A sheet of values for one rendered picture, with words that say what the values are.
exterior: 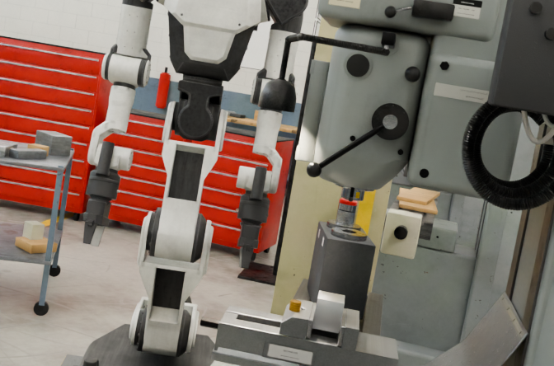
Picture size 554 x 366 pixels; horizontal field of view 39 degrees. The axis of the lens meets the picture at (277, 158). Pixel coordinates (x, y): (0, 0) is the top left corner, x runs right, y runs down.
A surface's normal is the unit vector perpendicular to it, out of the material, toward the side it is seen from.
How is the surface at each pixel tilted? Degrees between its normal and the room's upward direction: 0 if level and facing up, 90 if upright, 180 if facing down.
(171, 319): 30
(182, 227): 66
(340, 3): 90
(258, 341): 90
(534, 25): 90
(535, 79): 90
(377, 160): 108
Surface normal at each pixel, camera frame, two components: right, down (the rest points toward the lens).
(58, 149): 0.69, 0.19
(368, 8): -0.15, 0.07
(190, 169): 0.08, -0.06
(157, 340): 0.01, 0.38
